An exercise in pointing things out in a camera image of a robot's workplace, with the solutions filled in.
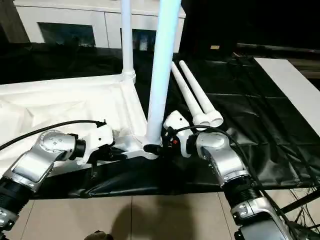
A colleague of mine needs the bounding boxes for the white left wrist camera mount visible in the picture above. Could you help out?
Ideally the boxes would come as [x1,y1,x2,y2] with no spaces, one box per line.
[76,122,116,166]

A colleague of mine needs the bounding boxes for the black mat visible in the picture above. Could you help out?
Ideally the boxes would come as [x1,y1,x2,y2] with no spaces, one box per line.
[0,41,320,200]

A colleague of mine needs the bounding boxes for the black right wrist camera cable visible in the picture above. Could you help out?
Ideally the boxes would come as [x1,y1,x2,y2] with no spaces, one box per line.
[166,124,302,240]

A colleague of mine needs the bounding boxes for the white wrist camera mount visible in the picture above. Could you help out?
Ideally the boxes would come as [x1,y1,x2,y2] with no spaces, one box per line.
[163,110,194,159]
[76,122,116,166]

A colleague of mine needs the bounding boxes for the white cabinet with glass doors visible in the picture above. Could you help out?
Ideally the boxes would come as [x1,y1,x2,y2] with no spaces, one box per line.
[13,0,188,54]

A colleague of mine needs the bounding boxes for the white plastic table leg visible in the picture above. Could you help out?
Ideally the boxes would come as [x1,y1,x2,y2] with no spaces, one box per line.
[143,0,183,146]
[119,0,138,86]
[171,61,211,126]
[179,59,224,128]

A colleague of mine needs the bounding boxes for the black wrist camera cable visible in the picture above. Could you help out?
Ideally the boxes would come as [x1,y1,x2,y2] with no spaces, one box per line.
[0,119,108,151]
[166,124,302,240]

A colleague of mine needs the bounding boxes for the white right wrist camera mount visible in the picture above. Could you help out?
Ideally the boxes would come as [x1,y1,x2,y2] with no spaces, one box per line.
[163,110,194,159]

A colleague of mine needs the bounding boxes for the white jar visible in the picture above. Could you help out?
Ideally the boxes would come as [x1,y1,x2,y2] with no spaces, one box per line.
[139,37,150,51]

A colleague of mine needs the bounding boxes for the black left wrist camera cable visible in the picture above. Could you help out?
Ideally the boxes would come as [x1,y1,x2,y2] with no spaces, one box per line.
[0,119,108,151]

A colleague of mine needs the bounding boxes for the dark long rod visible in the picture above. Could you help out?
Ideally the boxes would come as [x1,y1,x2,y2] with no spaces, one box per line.
[236,42,320,55]

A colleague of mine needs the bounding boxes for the black metal stand foot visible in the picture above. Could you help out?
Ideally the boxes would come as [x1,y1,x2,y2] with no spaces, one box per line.
[279,185,320,214]

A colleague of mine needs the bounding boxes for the white sheet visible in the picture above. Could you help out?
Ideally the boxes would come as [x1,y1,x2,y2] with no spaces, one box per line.
[252,56,320,140]

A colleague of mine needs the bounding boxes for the tangled black floor cables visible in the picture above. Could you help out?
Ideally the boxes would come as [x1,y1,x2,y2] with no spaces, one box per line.
[286,181,320,240]

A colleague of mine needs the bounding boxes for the white plastic table top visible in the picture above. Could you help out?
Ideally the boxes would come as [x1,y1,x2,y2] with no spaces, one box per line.
[0,71,161,176]

